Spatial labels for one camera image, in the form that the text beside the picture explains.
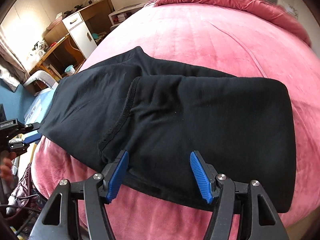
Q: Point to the white cabinet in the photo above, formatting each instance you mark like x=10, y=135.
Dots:
x=80, y=37

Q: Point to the grey chair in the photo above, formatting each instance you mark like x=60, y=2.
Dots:
x=40, y=78

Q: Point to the white power strip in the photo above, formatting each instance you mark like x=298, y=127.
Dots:
x=92, y=0

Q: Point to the pink bed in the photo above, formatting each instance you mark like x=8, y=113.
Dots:
x=200, y=42

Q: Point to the pink cloth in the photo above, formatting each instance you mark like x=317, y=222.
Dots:
x=53, y=23

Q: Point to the white floral box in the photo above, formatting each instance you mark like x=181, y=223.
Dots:
x=292, y=10

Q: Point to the white bedside shelf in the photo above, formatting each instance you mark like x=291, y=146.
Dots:
x=125, y=11

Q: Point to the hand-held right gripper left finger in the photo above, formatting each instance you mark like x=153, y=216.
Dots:
x=116, y=180

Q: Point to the white plastic bag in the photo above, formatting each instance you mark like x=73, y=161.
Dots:
x=35, y=53

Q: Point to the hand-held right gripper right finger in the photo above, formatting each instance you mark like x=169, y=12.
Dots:
x=201, y=180

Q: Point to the teal cup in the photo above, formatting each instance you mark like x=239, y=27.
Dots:
x=69, y=70

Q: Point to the small black stand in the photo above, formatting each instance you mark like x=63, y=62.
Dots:
x=78, y=7
x=68, y=12

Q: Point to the maroon puffy bag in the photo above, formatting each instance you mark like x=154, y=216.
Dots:
x=23, y=190

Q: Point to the teal toy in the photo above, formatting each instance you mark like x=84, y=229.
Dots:
x=96, y=36

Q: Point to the light blue box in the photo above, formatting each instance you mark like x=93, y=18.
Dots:
x=40, y=105

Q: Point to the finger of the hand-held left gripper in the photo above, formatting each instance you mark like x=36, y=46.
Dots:
x=32, y=138
x=32, y=127

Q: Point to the person's left hand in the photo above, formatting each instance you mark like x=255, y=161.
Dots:
x=6, y=171

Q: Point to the beige side curtain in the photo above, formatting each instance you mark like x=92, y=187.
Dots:
x=10, y=57

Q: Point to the wooden desk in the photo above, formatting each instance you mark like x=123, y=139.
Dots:
x=97, y=15

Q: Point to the black pants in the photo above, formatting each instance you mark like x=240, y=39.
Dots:
x=175, y=117

